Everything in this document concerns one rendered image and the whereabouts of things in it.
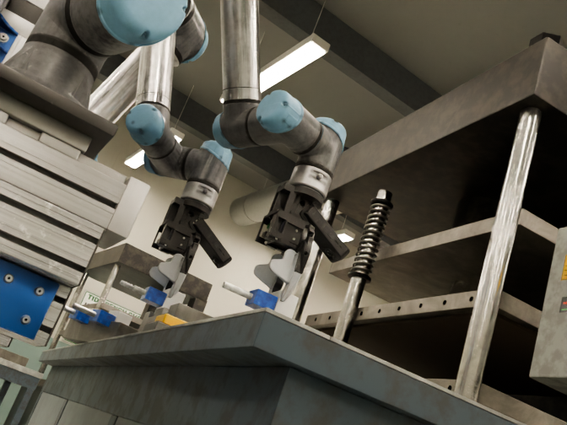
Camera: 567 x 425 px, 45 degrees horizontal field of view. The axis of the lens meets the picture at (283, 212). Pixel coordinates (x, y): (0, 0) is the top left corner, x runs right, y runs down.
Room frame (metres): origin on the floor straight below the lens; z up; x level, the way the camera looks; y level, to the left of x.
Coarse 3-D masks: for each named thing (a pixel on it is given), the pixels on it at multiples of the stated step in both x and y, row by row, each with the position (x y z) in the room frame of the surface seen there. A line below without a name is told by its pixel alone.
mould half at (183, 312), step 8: (176, 304) 1.24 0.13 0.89; (184, 304) 1.23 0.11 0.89; (160, 312) 1.34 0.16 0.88; (168, 312) 1.28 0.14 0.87; (176, 312) 1.23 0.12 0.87; (184, 312) 1.23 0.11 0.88; (192, 312) 1.24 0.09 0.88; (200, 312) 1.24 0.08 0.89; (144, 320) 1.45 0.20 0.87; (152, 320) 1.38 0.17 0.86; (184, 320) 1.24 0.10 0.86; (192, 320) 1.24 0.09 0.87
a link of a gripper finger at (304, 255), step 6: (306, 240) 1.14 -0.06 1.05; (312, 240) 1.14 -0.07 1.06; (300, 246) 1.14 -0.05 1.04; (306, 246) 1.13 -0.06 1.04; (300, 252) 1.14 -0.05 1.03; (306, 252) 1.13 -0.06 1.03; (300, 258) 1.14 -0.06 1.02; (306, 258) 1.13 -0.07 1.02; (300, 264) 1.14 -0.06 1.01; (294, 270) 1.13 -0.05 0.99; (300, 270) 1.14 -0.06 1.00
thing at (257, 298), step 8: (224, 288) 1.15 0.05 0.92; (232, 288) 1.15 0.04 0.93; (240, 288) 1.15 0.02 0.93; (248, 296) 1.16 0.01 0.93; (256, 296) 1.14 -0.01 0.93; (264, 296) 1.15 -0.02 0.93; (272, 296) 1.15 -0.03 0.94; (280, 296) 1.15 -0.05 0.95; (248, 304) 1.17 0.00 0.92; (256, 304) 1.15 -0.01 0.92; (264, 304) 1.15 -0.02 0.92; (272, 304) 1.15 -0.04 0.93; (280, 304) 1.16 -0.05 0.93; (288, 304) 1.16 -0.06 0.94; (280, 312) 1.16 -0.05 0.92; (288, 312) 1.16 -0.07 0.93
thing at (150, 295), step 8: (136, 288) 1.39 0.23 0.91; (152, 288) 1.38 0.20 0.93; (144, 296) 1.39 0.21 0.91; (152, 296) 1.38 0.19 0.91; (160, 296) 1.39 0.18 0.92; (176, 296) 1.40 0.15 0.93; (184, 296) 1.40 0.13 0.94; (152, 304) 1.42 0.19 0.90; (160, 304) 1.39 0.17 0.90; (168, 304) 1.39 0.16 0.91
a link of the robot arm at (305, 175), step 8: (296, 168) 1.16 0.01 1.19; (304, 168) 1.14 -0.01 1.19; (312, 168) 1.14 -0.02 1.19; (296, 176) 1.15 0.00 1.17; (304, 176) 1.14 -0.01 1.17; (312, 176) 1.14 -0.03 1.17; (320, 176) 1.13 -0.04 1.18; (328, 176) 1.15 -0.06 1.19; (296, 184) 1.15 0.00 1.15; (304, 184) 1.14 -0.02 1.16; (312, 184) 1.14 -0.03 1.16; (320, 184) 1.14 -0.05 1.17; (328, 184) 1.16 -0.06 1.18; (320, 192) 1.15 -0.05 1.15
